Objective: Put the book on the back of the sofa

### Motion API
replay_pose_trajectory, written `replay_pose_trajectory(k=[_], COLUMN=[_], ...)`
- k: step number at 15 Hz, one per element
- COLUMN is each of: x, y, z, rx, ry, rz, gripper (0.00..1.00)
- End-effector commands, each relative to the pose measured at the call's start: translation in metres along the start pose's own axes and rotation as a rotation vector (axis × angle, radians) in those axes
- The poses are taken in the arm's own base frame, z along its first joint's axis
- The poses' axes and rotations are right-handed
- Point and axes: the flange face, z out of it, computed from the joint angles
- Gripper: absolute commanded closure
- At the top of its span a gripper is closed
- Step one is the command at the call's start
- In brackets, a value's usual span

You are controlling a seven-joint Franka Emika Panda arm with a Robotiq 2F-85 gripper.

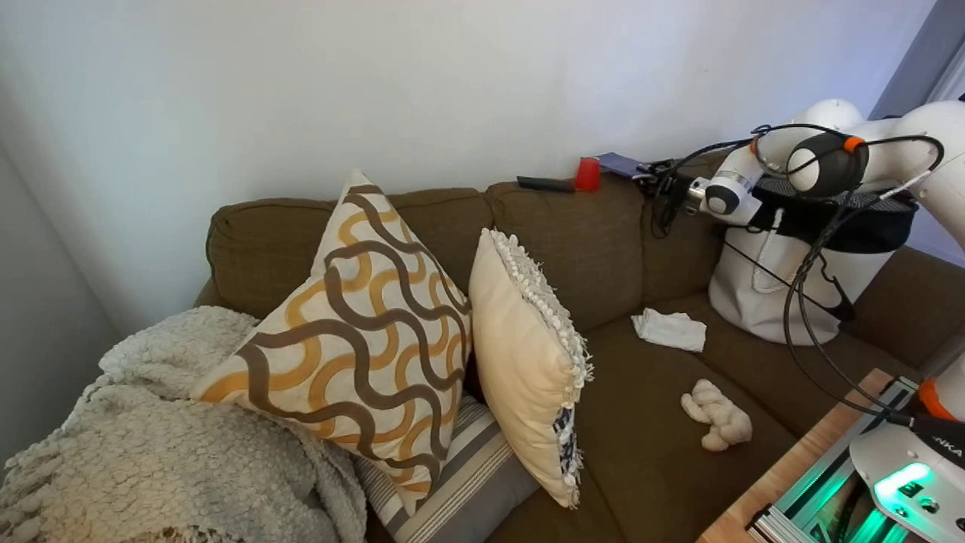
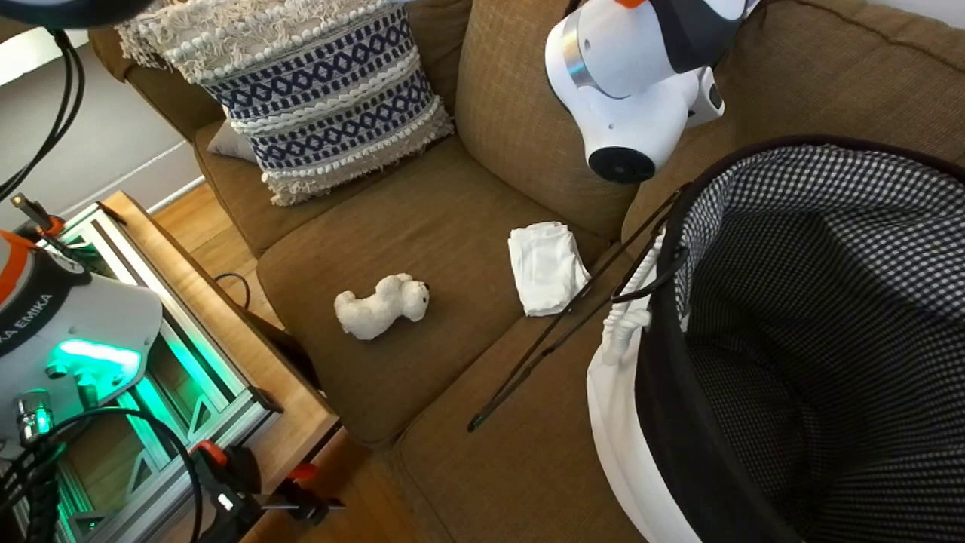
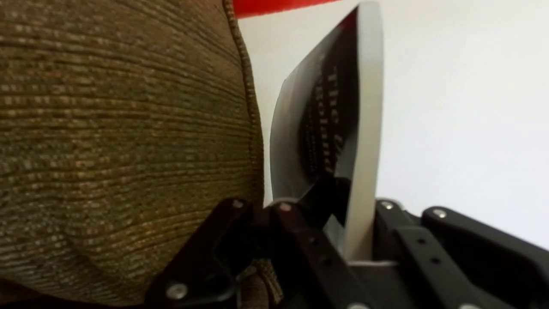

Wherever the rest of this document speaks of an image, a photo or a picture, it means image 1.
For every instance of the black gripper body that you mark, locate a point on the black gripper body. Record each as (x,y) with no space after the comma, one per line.
(670,197)

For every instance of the blue purple book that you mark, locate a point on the blue purple book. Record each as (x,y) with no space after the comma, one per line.
(622,165)

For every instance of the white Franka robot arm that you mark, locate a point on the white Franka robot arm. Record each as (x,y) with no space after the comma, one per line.
(937,153)

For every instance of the brown fabric sofa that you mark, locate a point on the brown fabric sofa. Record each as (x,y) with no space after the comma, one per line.
(606,244)

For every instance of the red and black tool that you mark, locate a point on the red and black tool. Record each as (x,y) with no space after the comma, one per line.
(584,176)

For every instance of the white folded cloth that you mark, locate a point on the white folded cloth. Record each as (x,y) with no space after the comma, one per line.
(669,331)

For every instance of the black mesh laundry hamper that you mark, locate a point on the black mesh laundry hamper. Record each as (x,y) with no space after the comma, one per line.
(772,288)

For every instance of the blue white patterned pillow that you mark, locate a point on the blue white patterned pillow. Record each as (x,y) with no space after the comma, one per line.
(523,363)

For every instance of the white plush toy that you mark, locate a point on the white plush toy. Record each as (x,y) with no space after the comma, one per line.
(718,414)

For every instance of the wooden table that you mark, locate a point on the wooden table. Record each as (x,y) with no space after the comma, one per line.
(794,462)

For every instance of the tan brown wavy pillow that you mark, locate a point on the tan brown wavy pillow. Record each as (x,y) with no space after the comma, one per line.
(351,343)

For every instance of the grey striped pillow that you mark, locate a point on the grey striped pillow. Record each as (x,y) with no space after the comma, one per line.
(454,484)

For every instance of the grey knit blanket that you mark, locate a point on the grey knit blanket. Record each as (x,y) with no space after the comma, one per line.
(152,442)

